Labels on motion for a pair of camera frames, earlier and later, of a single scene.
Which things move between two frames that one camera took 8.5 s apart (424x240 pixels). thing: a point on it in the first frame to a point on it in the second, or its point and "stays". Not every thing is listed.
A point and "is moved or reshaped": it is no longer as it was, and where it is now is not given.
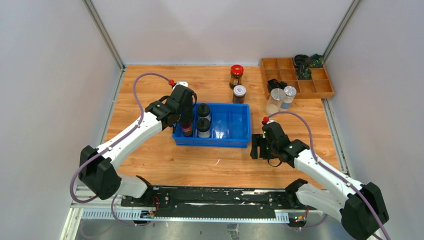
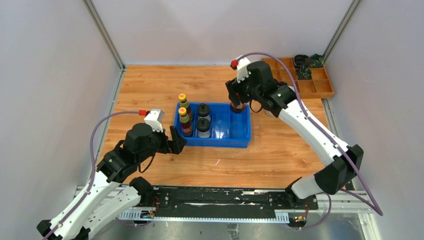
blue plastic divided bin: [230, 125] stays
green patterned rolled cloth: [304, 73] stays
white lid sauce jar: [239, 94] is moved or reshaped
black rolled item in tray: [300, 60] stays
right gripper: [258, 140] to [233, 87]
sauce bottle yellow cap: [187, 128] stays
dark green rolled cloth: [317, 61] stays
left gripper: [188, 116] to [178, 142]
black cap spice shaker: [203, 127] stays
